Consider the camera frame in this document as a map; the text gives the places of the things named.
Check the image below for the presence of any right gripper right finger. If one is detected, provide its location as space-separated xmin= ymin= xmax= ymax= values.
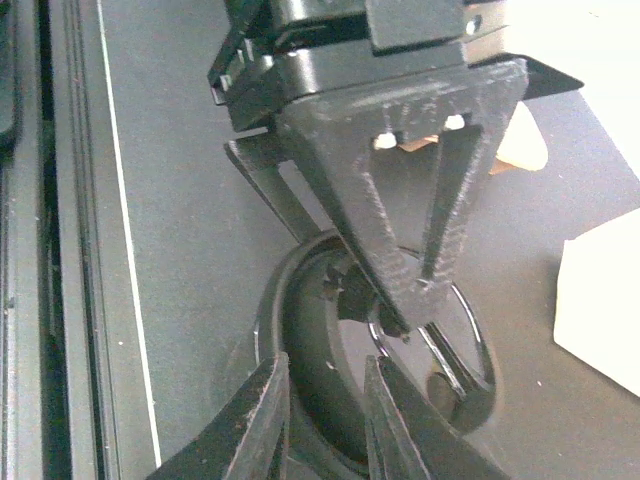
xmin=364 ymin=355 xmax=505 ymax=479

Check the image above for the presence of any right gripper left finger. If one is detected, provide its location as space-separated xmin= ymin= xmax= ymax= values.
xmin=149 ymin=352 xmax=290 ymax=479

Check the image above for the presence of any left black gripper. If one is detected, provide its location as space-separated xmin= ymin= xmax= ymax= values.
xmin=207 ymin=1 xmax=584 ymax=331

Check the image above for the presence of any black printed coffee cup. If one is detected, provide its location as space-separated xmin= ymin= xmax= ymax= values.
xmin=256 ymin=230 xmax=497 ymax=479

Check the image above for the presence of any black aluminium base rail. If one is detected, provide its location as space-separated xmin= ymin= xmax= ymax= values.
xmin=1 ymin=1 xmax=161 ymax=479

